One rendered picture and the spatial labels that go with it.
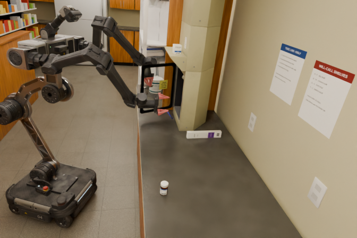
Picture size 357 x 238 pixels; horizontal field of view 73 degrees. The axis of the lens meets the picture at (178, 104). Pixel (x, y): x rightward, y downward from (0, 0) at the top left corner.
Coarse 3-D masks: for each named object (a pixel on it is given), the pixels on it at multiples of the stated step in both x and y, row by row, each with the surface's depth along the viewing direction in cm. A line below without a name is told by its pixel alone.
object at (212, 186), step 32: (160, 128) 186; (224, 128) 196; (160, 160) 150; (192, 160) 153; (224, 160) 156; (192, 192) 128; (224, 192) 130; (256, 192) 133; (160, 224) 109; (192, 224) 110; (224, 224) 112; (256, 224) 114; (288, 224) 115
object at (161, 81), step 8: (144, 72) 181; (152, 72) 185; (160, 72) 189; (168, 72) 194; (144, 80) 184; (152, 80) 188; (160, 80) 192; (168, 80) 197; (144, 88) 186; (152, 88) 191; (160, 88) 195; (168, 88) 200; (152, 96) 194; (168, 96) 203; (160, 104) 202; (168, 104) 207
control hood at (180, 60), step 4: (168, 48) 182; (172, 48) 183; (168, 52) 170; (172, 56) 160; (176, 56) 161; (180, 56) 161; (184, 56) 163; (176, 60) 162; (180, 60) 162; (184, 60) 163; (176, 64) 163; (180, 64) 163; (184, 64) 164; (180, 68) 164; (184, 68) 165
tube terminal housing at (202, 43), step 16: (192, 32) 156; (208, 32) 159; (192, 48) 160; (208, 48) 166; (192, 64) 165; (208, 64) 174; (192, 80) 170; (208, 80) 182; (192, 96) 175; (208, 96) 191; (192, 112) 180; (192, 128) 186
